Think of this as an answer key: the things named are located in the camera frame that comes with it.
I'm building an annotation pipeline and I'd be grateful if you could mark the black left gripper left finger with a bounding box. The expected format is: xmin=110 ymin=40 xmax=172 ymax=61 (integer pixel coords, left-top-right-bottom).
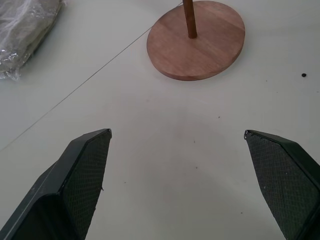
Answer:
xmin=0 ymin=128 xmax=113 ymax=240

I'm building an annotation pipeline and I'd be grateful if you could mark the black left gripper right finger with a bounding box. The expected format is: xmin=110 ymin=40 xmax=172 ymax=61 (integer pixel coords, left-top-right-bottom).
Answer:
xmin=244 ymin=129 xmax=320 ymax=240

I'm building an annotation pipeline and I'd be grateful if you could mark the clear plastic package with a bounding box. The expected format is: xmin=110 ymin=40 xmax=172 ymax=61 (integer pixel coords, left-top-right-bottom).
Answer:
xmin=0 ymin=0 xmax=68 ymax=81

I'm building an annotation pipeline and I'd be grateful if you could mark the round wooden stand with pole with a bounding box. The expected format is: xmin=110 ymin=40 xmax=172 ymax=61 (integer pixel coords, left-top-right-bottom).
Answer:
xmin=146 ymin=0 xmax=246 ymax=82

